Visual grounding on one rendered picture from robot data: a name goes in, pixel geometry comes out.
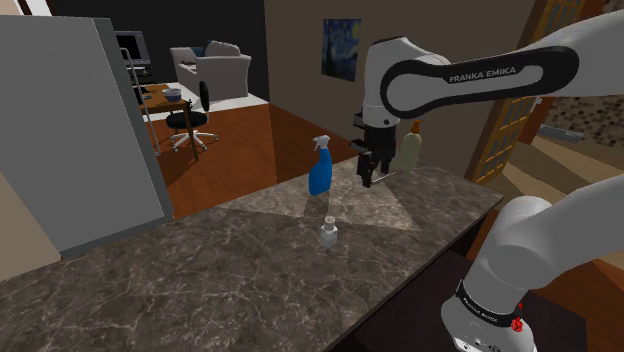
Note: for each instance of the dark blue wall painting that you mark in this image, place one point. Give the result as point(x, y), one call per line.
point(340, 48)

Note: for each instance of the black office chair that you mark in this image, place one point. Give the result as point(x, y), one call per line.
point(192, 119)

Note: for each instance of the black television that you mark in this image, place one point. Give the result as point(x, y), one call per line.
point(132, 48)

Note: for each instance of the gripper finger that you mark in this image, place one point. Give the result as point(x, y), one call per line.
point(366, 173)
point(385, 166)

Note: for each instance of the wooden door with glass panes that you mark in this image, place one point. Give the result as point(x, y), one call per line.
point(512, 122)

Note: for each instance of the blue spray bottle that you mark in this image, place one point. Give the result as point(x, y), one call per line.
point(320, 170)

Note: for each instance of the grey armchair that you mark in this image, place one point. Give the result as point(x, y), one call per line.
point(219, 70)

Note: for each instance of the beige soap dispenser bottle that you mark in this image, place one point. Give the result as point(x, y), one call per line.
point(408, 148)

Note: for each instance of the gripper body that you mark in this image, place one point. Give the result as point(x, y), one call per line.
point(378, 141)

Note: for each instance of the wooden desk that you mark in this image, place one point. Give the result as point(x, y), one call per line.
point(158, 100)

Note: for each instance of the blue bowl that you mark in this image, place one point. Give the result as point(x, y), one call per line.
point(171, 94)

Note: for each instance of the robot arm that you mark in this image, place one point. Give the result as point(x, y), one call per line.
point(516, 244)

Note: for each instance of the small white salt shaker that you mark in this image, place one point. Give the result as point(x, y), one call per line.
point(328, 234)

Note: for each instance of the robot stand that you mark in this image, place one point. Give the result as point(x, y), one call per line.
point(414, 322)

